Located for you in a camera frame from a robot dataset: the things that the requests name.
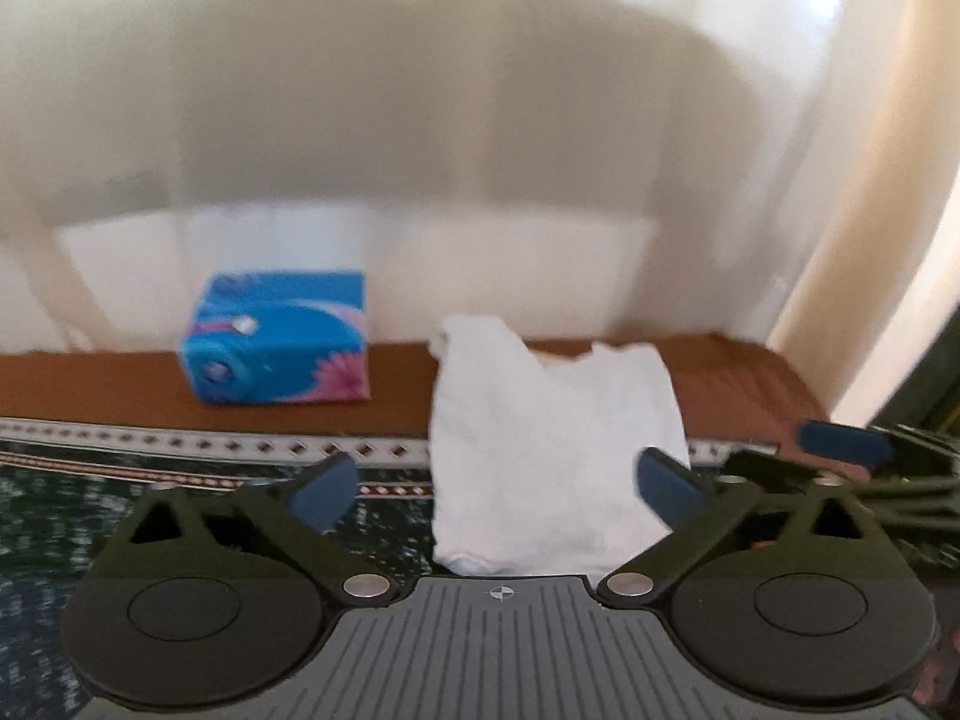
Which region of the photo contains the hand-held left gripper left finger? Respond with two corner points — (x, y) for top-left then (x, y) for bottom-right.
(105, 454), (401, 608)

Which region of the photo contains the sheer cream curtain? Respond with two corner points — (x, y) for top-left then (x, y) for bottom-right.
(0, 0), (960, 428)

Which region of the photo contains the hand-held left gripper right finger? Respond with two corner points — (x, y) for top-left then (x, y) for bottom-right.
(596, 448), (897, 610)

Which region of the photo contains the white t-shirt with beige sleeves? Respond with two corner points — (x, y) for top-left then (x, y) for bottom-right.
(427, 315), (692, 578)

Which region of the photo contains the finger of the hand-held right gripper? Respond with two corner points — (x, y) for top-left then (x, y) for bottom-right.
(796, 420), (960, 466)
(720, 450), (960, 500)

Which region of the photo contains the dark patterned mat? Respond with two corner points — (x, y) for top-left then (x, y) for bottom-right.
(0, 416), (960, 720)

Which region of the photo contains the blue tissue box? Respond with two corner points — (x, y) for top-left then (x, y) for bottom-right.
(178, 270), (373, 406)

